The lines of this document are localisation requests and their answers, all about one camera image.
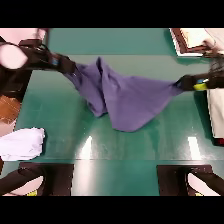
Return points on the brown garment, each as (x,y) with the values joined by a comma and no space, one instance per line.
(176,40)

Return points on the purple shirt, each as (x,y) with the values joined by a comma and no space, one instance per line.
(130,100)

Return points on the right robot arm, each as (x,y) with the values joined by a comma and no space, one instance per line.
(216,78)

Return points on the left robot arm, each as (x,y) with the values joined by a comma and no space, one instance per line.
(37,59)

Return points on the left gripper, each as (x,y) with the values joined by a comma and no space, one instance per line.
(67,64)

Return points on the white garment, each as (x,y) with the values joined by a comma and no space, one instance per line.
(196,36)
(216,111)
(20,144)

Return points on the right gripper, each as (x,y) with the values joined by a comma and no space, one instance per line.
(187,83)

